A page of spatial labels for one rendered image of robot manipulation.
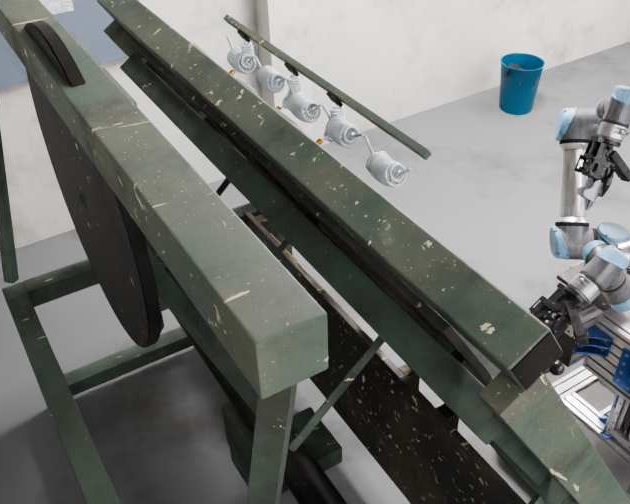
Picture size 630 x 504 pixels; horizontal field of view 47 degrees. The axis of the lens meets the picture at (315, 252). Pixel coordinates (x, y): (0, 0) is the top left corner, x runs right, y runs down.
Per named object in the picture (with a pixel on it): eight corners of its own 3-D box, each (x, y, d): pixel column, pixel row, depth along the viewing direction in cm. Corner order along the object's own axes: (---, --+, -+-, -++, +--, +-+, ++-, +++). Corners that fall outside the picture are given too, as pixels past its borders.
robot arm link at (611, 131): (616, 127, 215) (634, 130, 208) (610, 142, 216) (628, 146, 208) (596, 120, 213) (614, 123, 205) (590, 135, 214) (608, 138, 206)
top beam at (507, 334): (525, 393, 126) (565, 353, 126) (509, 372, 119) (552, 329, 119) (113, 19, 277) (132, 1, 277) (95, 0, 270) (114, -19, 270)
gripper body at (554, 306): (533, 322, 194) (565, 290, 194) (557, 341, 188) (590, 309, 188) (526, 310, 188) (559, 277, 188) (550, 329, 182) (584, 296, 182)
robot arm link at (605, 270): (636, 269, 187) (624, 249, 182) (606, 299, 187) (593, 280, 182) (614, 258, 193) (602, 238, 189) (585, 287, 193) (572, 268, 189)
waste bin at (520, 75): (514, 94, 618) (522, 45, 591) (546, 110, 594) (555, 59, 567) (481, 106, 603) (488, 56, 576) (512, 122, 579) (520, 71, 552)
